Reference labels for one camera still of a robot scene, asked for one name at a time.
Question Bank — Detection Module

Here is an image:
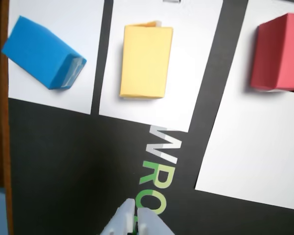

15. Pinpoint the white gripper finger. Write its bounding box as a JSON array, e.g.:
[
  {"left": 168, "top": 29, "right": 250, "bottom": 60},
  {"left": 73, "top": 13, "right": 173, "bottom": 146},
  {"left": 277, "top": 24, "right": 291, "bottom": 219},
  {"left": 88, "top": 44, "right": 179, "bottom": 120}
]
[
  {"left": 137, "top": 208, "right": 176, "bottom": 235},
  {"left": 99, "top": 198, "right": 136, "bottom": 235}
]

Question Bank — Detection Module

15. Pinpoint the blue paper box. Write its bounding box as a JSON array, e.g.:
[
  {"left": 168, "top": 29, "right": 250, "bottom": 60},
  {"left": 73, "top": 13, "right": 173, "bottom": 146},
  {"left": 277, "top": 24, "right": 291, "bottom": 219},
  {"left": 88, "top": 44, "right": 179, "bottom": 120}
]
[{"left": 1, "top": 15, "right": 87, "bottom": 91}]

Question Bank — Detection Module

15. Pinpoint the white paper sheet marked 1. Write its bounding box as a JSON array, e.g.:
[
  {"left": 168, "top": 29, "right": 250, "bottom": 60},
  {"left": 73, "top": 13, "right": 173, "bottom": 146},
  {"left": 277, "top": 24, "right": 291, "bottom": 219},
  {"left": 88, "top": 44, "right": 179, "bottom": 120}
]
[{"left": 98, "top": 0, "right": 223, "bottom": 133}]

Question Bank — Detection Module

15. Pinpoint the yellow paper box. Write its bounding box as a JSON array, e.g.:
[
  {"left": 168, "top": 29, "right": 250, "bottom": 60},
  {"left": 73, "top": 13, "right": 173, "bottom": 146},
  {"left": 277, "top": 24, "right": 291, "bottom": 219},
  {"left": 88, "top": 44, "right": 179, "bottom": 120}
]
[{"left": 119, "top": 21, "right": 174, "bottom": 100}]

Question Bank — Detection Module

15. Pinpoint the black mat with WRO print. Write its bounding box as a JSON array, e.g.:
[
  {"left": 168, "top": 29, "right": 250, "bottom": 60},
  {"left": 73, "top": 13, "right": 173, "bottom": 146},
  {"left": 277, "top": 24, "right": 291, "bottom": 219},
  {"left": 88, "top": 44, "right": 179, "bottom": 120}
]
[{"left": 7, "top": 0, "right": 294, "bottom": 235}]

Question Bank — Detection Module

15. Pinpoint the white paper sheet marked 2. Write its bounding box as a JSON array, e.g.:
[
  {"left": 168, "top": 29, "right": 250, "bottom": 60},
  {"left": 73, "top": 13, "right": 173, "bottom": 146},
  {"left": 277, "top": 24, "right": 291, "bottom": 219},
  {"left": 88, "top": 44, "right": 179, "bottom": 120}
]
[{"left": 7, "top": 0, "right": 105, "bottom": 115}]

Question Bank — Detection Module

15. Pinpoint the white paper sheet marked HOME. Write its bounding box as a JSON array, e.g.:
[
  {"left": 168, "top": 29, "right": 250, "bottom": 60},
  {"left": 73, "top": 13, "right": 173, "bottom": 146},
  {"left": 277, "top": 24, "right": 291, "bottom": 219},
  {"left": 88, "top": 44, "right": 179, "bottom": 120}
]
[{"left": 195, "top": 0, "right": 294, "bottom": 211}]

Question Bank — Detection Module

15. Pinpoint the pink-red paper box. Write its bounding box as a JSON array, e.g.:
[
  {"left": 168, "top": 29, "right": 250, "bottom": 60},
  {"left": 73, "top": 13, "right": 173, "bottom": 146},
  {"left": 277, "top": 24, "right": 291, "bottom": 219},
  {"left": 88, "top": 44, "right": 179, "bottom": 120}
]
[{"left": 249, "top": 12, "right": 294, "bottom": 94}]

